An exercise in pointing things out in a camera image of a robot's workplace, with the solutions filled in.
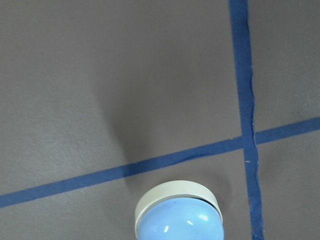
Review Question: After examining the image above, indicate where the blue cream call bell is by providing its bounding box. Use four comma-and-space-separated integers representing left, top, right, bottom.
134, 180, 225, 240

